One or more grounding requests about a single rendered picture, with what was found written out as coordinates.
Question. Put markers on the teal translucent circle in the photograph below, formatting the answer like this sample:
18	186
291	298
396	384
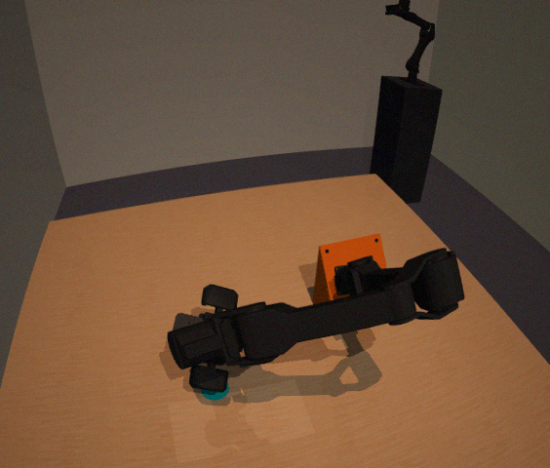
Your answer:
213	395

